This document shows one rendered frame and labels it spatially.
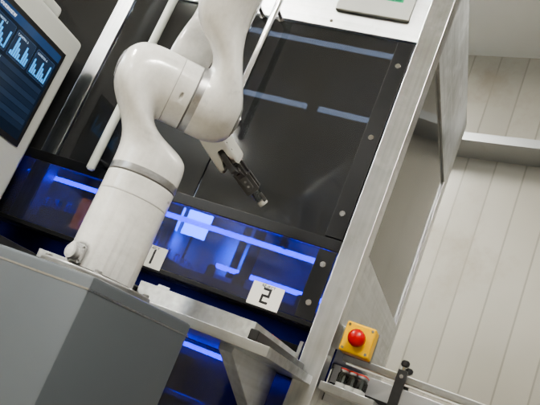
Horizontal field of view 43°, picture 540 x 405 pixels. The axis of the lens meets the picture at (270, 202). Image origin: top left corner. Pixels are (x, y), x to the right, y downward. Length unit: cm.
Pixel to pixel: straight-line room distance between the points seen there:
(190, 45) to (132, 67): 21
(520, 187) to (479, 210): 30
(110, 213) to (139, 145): 12
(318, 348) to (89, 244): 71
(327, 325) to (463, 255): 311
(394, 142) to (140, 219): 85
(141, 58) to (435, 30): 98
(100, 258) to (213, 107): 32
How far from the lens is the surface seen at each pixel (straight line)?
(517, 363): 443
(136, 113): 115
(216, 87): 118
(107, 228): 111
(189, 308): 133
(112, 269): 110
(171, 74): 118
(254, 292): 170
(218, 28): 119
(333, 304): 165
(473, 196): 485
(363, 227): 169
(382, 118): 181
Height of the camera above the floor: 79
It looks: 15 degrees up
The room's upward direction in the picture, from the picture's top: 22 degrees clockwise
